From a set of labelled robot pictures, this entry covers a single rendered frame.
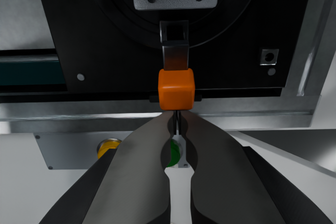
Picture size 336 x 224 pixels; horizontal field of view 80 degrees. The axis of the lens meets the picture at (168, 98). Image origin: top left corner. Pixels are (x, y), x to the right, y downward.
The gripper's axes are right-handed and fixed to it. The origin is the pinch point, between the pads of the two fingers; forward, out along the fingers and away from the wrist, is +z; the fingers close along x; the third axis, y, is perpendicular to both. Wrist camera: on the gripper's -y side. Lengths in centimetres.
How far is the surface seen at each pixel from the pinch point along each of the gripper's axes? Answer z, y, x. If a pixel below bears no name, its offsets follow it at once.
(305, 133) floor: 107, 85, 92
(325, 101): 20.3, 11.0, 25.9
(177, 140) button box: 10.2, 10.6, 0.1
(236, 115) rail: 10.4, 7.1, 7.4
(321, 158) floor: 107, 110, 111
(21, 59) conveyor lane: 12.6, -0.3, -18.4
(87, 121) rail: 10.2, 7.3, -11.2
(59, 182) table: 20.3, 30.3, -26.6
